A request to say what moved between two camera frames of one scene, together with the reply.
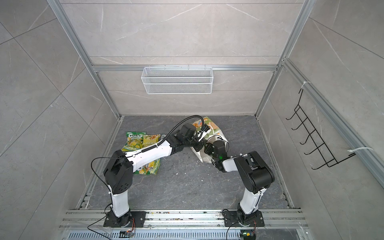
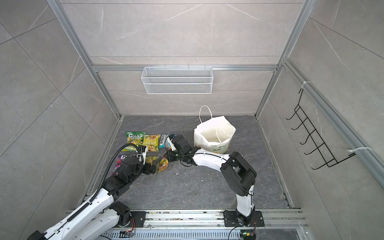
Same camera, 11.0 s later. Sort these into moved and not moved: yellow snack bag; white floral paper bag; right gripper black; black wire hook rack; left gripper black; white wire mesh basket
Moved: left gripper black; white floral paper bag; right gripper black
Not moved: white wire mesh basket; yellow snack bag; black wire hook rack
